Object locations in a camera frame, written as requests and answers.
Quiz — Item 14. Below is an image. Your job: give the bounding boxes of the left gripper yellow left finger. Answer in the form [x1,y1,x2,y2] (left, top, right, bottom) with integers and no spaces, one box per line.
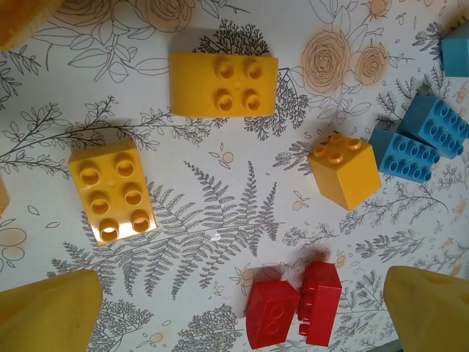
[0,270,103,352]

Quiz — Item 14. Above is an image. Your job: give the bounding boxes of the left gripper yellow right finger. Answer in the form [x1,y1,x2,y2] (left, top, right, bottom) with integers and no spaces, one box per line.
[383,266,469,352]

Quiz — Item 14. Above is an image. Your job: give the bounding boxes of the yellow tall four-stud lego brick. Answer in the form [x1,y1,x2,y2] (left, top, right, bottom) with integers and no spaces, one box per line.
[306,133,382,212]

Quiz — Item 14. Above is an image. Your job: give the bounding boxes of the red curved lego brick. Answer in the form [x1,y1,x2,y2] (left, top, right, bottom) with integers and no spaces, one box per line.
[244,280,301,350]

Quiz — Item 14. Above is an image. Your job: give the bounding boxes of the blue eight-stud lego brick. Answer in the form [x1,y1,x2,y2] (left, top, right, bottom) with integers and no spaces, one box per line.
[368,128,441,184]
[397,97,469,159]
[440,27,469,78]

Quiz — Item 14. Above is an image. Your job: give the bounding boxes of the yellow curved four-stud lego brick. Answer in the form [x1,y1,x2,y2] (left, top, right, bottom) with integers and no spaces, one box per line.
[169,52,280,119]

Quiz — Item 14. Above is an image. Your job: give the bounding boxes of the yellow tray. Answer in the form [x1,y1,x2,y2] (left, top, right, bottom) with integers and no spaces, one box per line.
[0,0,64,51]

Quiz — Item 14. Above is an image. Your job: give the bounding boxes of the yellow six-stud lego brick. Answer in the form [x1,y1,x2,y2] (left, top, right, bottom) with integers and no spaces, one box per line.
[68,141,160,247]

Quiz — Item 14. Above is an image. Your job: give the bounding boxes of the floral patterned tablecloth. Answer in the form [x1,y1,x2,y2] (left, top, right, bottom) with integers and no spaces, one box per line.
[0,0,469,352]

